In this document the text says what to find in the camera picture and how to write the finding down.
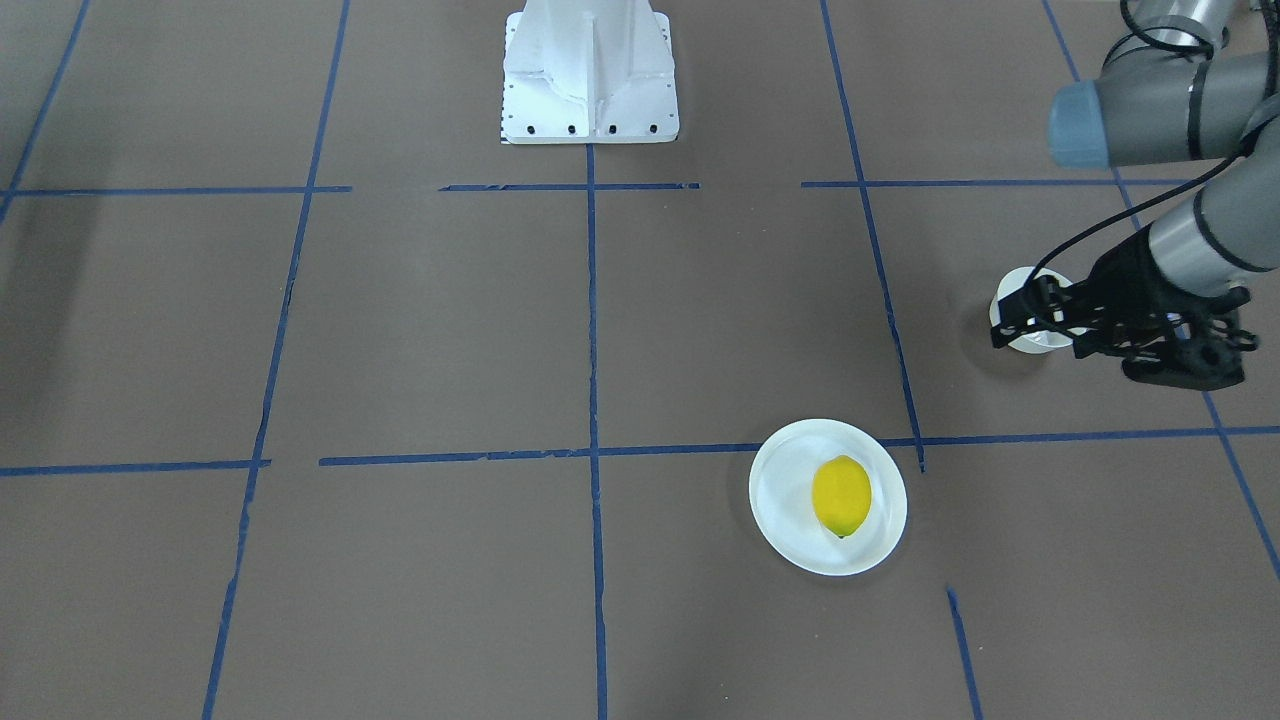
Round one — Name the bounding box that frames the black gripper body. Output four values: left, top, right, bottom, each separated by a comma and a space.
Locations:
1062, 227, 1201, 346

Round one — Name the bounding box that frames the yellow lemon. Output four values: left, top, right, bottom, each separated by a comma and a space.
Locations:
810, 455, 873, 539

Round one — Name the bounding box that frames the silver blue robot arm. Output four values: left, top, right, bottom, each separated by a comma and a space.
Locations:
989, 1, 1277, 375

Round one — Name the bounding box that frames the white small bowl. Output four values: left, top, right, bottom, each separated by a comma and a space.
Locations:
988, 266, 1073, 354

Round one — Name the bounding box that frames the white round plate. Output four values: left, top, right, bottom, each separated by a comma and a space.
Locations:
749, 419, 909, 577

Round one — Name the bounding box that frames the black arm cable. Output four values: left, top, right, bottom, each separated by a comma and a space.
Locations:
1024, 150, 1251, 322

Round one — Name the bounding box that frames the white pedestal column base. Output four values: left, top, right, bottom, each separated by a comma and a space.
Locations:
500, 1, 681, 145

